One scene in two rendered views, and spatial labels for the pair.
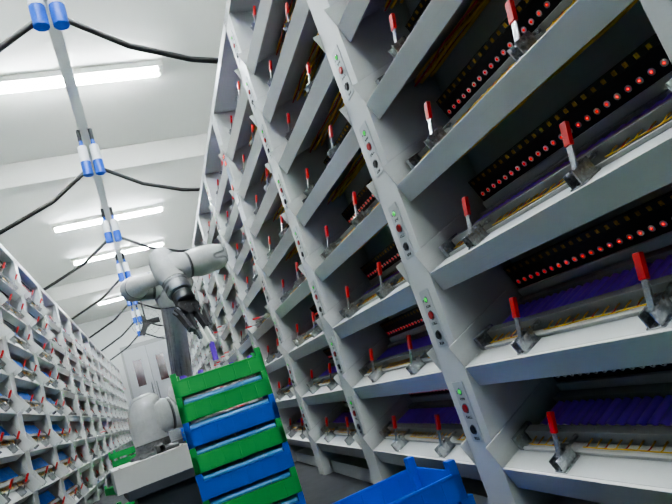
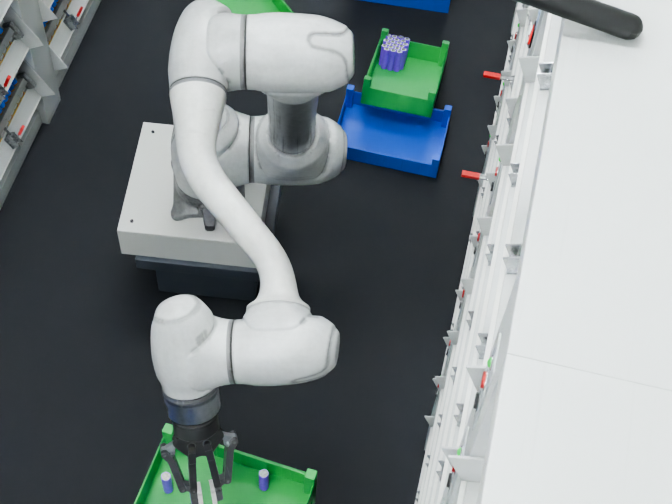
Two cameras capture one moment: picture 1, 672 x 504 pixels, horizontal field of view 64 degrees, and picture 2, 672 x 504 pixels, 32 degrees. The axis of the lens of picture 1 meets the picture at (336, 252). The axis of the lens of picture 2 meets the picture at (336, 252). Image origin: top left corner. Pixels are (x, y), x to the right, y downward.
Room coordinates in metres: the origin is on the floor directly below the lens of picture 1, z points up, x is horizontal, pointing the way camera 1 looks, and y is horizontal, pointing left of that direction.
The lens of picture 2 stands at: (1.29, -0.01, 2.58)
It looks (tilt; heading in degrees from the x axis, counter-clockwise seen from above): 57 degrees down; 30
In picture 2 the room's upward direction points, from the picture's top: 5 degrees clockwise
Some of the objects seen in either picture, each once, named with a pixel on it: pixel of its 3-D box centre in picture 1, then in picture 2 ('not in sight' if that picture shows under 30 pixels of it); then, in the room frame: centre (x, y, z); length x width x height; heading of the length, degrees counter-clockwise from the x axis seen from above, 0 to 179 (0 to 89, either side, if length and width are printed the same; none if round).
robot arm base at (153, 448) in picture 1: (155, 447); (208, 188); (2.52, 1.07, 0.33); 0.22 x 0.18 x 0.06; 39
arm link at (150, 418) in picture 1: (148, 417); (210, 145); (2.54, 1.08, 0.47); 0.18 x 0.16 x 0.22; 125
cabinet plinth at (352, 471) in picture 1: (324, 453); not in sight; (2.80, 0.38, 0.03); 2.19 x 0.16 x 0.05; 21
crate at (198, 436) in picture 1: (231, 419); not in sight; (1.86, 0.52, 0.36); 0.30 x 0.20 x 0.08; 107
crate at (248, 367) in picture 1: (218, 373); (222, 503); (1.86, 0.52, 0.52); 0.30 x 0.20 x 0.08; 107
